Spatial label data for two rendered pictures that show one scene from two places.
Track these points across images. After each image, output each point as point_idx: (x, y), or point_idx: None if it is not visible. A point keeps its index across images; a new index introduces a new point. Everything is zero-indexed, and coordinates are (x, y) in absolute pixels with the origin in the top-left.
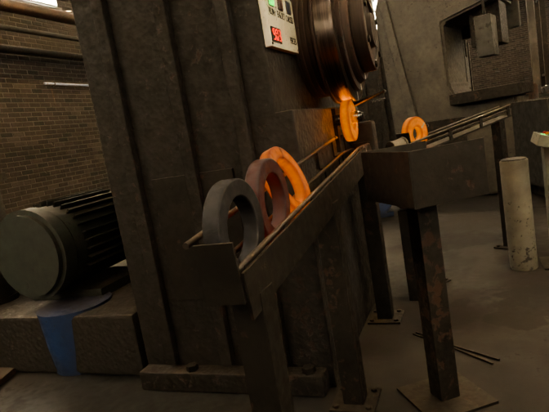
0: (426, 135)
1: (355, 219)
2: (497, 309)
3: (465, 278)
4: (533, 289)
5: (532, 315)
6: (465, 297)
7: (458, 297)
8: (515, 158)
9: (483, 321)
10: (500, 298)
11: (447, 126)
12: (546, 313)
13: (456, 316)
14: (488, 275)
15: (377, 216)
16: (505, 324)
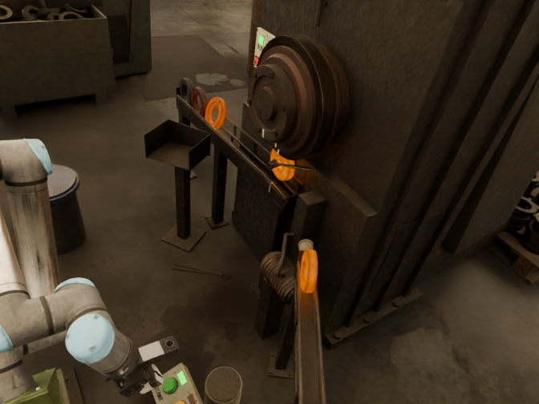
0: (304, 286)
1: (291, 239)
2: (200, 329)
3: (258, 387)
4: None
5: (173, 328)
6: (233, 341)
7: (237, 339)
8: (220, 385)
9: (200, 307)
10: (205, 349)
11: (318, 337)
12: (164, 334)
13: (221, 308)
14: (241, 401)
15: (267, 233)
16: (185, 309)
